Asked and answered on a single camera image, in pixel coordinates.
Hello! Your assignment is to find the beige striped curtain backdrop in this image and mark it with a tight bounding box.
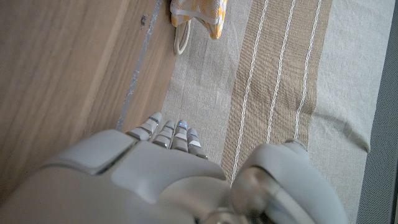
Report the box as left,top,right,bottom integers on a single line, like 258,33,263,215
160,0,397,224

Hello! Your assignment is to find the yellow white checkered towel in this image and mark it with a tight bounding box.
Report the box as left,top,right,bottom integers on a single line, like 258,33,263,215
169,0,229,56

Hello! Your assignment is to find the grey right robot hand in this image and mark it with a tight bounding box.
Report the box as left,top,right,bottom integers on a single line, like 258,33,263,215
0,111,349,224

